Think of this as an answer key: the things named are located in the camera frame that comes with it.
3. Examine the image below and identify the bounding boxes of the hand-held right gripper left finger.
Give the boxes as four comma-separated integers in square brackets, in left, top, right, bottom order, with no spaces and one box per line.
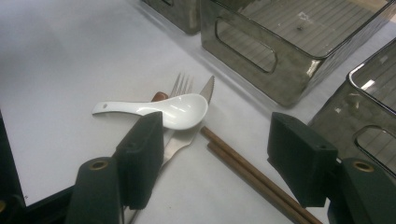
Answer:
[64,111,165,224]

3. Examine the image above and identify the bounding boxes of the brown wooden spoon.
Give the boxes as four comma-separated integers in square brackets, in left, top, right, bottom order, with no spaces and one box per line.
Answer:
[151,91,170,103]

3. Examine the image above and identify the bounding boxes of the brown wooden chopstick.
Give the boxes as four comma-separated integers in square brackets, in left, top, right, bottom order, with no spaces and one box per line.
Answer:
[200,125,325,224]
[206,142,312,224]

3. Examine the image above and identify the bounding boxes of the silver metal fork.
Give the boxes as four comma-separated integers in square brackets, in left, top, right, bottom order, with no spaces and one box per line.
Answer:
[163,73,194,147]

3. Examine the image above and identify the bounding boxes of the white ceramic spoon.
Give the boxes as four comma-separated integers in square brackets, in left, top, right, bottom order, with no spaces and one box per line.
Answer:
[92,92,209,131]

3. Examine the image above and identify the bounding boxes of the metal forks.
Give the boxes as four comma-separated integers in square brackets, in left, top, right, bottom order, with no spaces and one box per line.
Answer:
[125,75,217,224]

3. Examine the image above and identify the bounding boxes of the white table cover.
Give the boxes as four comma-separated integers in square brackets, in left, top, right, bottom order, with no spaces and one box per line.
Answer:
[0,0,396,224]

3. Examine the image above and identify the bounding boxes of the transparent grey plastic bin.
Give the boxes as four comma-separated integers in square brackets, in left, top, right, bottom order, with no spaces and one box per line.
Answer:
[307,38,396,178]
[200,0,396,108]
[141,0,202,35]

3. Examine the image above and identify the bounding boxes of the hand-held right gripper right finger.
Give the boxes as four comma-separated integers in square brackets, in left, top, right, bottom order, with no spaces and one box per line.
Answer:
[266,111,396,224]

